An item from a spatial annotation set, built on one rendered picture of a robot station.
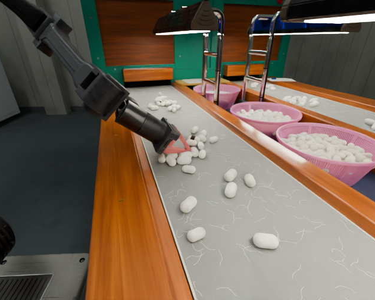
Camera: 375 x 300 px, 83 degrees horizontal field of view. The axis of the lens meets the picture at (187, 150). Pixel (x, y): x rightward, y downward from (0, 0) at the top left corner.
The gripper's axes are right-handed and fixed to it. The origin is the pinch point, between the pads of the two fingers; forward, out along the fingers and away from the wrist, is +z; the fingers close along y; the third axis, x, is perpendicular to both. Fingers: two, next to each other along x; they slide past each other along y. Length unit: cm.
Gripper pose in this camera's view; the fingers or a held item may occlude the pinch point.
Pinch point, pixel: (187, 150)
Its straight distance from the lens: 56.3
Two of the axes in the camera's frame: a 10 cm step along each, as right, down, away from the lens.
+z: 7.5, 4.5, 4.9
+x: -5.9, 7.8, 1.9
